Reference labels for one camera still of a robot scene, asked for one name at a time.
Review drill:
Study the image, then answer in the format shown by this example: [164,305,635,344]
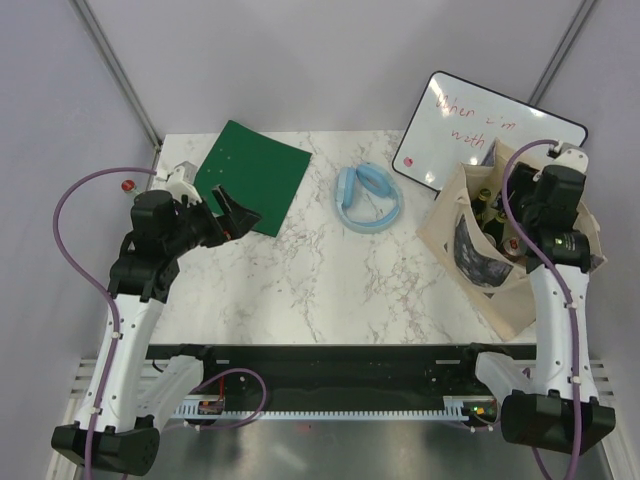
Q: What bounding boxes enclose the small whiteboard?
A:
[392,71,588,192]

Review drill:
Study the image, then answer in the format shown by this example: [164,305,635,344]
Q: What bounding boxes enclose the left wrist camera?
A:
[152,161,202,205]

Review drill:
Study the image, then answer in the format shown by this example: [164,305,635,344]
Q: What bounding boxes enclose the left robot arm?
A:
[51,186,261,476]

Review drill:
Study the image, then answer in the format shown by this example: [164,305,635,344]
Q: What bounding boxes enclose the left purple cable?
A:
[52,167,169,480]

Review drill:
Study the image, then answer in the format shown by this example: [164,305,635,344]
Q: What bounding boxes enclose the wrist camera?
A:
[152,161,202,205]
[547,142,589,175]

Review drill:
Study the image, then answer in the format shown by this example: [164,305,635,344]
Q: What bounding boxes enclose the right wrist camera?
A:
[547,142,589,175]

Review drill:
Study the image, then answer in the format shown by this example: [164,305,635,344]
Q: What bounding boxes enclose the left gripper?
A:
[164,185,261,257]

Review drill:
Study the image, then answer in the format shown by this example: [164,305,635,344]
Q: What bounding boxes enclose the silver beverage can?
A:
[499,236,524,262]

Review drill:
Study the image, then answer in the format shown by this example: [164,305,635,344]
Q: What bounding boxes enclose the blue headphones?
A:
[334,163,404,234]

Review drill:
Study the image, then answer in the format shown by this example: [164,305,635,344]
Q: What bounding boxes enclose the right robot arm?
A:
[457,163,616,455]

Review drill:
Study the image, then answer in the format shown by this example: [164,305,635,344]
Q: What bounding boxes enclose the green ring binder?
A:
[194,121,311,237]

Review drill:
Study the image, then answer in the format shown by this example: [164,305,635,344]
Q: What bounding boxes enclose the white cable duct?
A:
[171,396,469,422]

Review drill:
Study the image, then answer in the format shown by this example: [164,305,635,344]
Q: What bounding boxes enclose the red capped clear bottle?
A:
[121,179,139,196]

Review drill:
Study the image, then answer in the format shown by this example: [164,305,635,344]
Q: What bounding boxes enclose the beige canvas bag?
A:
[417,141,606,340]

